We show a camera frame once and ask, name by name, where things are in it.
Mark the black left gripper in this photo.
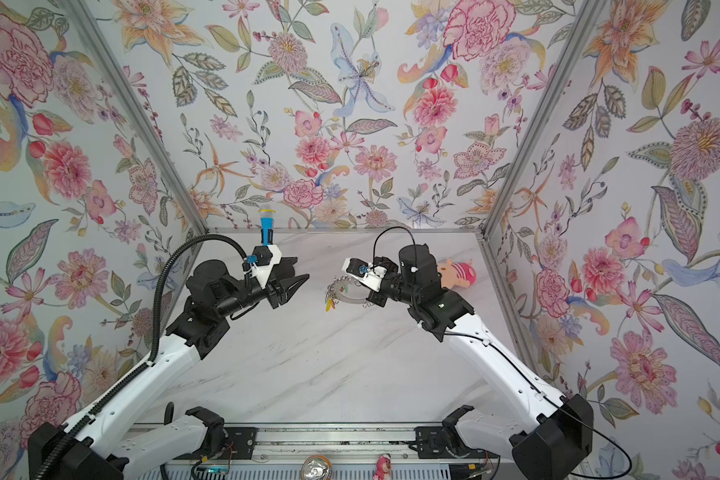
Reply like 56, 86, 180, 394
215, 261, 310, 321

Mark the large metal keyring with keys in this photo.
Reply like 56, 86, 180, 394
325, 275, 372, 312

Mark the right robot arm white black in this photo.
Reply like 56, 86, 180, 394
343, 244, 594, 479

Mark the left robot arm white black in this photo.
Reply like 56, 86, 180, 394
28, 257, 309, 479

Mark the blue toy microphone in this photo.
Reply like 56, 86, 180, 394
259, 208, 275, 246

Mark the small pink figurine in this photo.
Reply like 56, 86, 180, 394
372, 454, 392, 480

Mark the shiny round metal object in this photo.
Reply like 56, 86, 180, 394
299, 455, 333, 480

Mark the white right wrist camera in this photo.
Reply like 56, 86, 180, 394
342, 258, 388, 292

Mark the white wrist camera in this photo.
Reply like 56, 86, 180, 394
342, 258, 388, 292
246, 244, 282, 288

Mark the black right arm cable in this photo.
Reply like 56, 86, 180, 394
371, 226, 634, 480

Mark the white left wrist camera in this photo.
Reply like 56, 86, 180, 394
246, 244, 282, 288

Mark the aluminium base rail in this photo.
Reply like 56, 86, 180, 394
125, 422, 517, 466

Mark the black corrugated cable conduit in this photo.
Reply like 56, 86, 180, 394
32, 233, 250, 480

